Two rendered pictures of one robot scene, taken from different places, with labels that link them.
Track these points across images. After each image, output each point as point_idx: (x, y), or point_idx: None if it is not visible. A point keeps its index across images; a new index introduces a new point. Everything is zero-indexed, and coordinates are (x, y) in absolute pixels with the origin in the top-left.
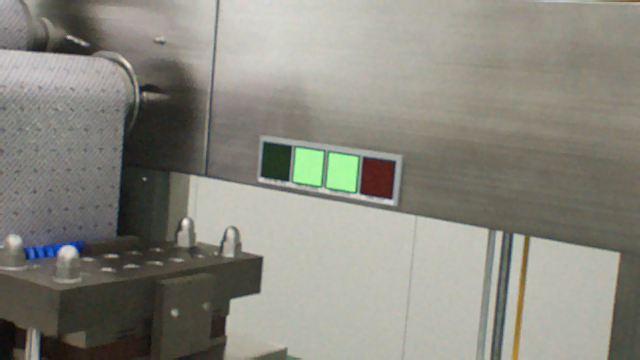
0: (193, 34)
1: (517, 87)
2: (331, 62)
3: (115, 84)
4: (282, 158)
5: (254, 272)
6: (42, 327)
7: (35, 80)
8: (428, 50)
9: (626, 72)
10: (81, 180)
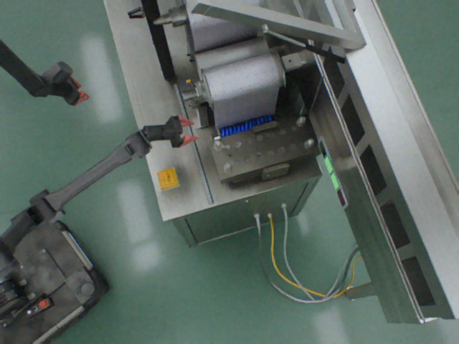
0: (313, 76)
1: (376, 246)
2: (341, 155)
3: (274, 84)
4: (323, 151)
5: (316, 153)
6: (219, 177)
7: (232, 95)
8: (362, 200)
9: (396, 291)
10: (256, 107)
